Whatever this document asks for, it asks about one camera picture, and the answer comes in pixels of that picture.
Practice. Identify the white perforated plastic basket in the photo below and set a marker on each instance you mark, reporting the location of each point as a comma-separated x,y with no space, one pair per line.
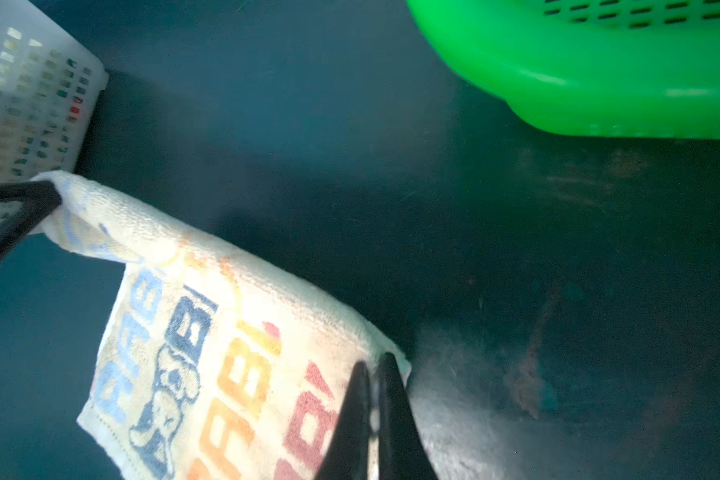
49,87

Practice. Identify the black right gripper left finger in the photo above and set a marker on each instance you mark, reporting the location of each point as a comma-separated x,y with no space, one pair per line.
347,454

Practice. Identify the colourful printed rabbit towel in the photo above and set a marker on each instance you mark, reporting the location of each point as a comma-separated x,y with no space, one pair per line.
214,363

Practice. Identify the green perforated plastic basket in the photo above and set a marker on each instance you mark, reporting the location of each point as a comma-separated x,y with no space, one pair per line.
637,69

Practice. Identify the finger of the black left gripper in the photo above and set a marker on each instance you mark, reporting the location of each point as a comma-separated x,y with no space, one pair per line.
36,201

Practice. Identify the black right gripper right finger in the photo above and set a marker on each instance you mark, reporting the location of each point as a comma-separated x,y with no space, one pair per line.
401,452

